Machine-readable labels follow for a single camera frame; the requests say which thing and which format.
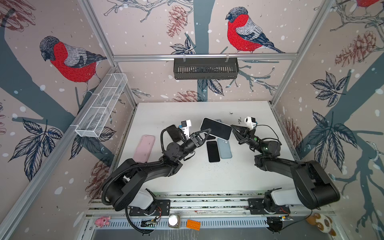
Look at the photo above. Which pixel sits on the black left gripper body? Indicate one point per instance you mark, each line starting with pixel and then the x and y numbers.
pixel 194 141

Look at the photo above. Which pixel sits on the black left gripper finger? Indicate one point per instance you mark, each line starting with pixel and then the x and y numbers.
pixel 201 132
pixel 207 136

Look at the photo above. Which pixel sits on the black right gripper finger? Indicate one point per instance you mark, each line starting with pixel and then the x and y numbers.
pixel 238 135
pixel 240 128

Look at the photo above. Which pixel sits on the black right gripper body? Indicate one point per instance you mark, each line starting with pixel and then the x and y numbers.
pixel 254 141

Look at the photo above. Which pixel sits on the black phone table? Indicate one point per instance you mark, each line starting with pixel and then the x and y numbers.
pixel 218 129

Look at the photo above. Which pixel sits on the large phone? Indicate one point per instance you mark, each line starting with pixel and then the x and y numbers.
pixel 224 149

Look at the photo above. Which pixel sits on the black phone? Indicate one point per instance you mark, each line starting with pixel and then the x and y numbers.
pixel 175 133

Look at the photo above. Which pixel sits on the blue phone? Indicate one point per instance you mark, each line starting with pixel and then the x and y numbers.
pixel 213 152

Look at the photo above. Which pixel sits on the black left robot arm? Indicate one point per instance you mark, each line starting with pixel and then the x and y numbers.
pixel 124 184

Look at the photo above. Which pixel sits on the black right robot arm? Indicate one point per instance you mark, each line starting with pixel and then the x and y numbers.
pixel 313 187

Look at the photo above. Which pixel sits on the pink phone case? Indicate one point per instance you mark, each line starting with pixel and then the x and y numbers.
pixel 144 149

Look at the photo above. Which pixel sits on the clear jar white lid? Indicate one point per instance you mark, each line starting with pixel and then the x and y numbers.
pixel 174 221

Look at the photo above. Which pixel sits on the orange toy brick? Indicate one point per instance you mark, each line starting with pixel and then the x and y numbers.
pixel 193 225

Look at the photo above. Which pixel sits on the brown white plush toy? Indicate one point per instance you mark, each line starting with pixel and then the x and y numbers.
pixel 322 222

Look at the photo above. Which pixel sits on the pink pig toy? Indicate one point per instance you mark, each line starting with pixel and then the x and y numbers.
pixel 102 222

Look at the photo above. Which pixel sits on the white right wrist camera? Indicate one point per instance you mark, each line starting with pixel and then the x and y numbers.
pixel 251 122

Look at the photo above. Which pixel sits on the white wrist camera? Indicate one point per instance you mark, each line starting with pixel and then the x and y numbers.
pixel 185 127
pixel 251 122

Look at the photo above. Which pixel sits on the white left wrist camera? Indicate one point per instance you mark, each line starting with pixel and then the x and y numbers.
pixel 185 127

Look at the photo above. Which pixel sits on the black wire wall basket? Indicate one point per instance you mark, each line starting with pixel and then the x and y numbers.
pixel 206 69

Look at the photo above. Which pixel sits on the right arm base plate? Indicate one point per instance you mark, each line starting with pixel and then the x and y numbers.
pixel 259 207

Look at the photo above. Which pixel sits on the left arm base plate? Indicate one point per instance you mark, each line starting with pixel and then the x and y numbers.
pixel 157 208

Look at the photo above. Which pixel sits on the white mesh wall basket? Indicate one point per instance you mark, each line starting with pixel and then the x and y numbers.
pixel 99 112

